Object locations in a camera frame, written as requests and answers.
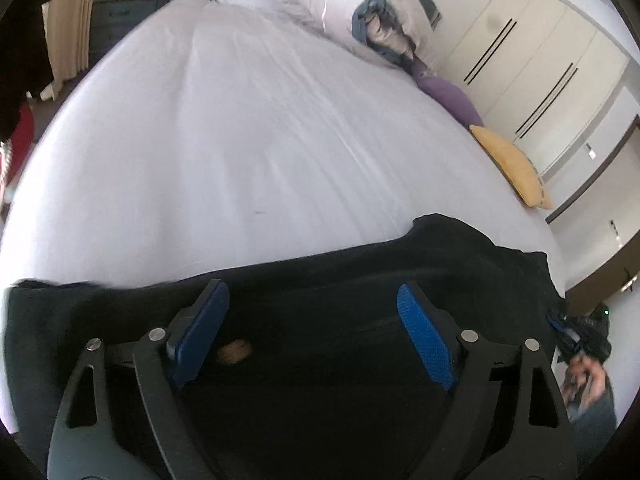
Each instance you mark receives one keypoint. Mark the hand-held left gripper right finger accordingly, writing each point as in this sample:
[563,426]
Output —
[425,340]

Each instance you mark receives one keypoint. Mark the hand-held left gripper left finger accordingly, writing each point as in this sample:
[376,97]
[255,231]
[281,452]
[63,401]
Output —
[200,332]

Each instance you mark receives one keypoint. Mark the black pants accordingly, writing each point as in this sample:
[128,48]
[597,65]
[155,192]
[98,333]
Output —
[320,320]

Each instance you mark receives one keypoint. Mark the person's right forearm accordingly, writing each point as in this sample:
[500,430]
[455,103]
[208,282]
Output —
[595,420]

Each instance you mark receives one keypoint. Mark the person's right hand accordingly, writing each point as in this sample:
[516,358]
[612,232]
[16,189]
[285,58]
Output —
[582,377]

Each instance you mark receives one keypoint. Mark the yellow pillow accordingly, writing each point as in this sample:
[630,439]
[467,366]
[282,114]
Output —
[515,165]

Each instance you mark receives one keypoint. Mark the bed with white sheet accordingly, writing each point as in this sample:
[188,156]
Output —
[225,150]

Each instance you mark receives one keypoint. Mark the purple pillow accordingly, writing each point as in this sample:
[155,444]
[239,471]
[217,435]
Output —
[450,97]

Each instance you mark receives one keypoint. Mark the red cloth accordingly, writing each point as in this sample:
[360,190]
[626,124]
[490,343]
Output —
[21,135]

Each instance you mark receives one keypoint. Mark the white wardrobe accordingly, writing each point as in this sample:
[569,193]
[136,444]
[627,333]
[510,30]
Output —
[545,50]

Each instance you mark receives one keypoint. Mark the dark nightstand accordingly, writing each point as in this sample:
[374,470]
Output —
[120,25]

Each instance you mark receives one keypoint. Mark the dark hanging cloth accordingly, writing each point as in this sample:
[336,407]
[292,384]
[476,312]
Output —
[22,45]

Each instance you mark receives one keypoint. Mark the beige curtain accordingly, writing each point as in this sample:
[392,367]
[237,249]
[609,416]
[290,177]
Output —
[80,15]

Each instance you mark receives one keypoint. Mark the rolled white duvet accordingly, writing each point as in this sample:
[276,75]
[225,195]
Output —
[345,5]

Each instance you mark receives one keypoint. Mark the brown door frame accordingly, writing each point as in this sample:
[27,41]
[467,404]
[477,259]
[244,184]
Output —
[600,200]

